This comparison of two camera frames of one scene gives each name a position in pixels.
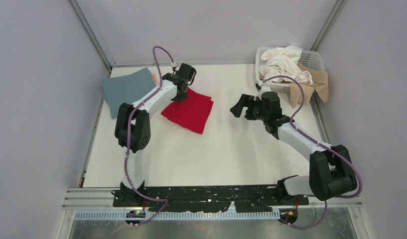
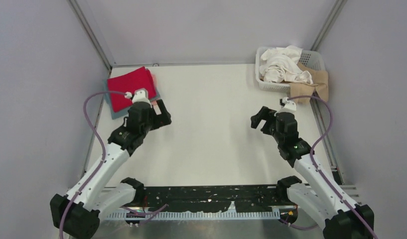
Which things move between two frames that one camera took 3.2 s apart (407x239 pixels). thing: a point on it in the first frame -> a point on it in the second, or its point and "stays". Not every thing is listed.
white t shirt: [283, 60] stays
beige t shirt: [320, 80] stays
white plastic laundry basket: [314, 59] stays
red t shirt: [192, 113] -> [129, 82]
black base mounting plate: [257, 198] stays
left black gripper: [182, 87] -> [158, 117]
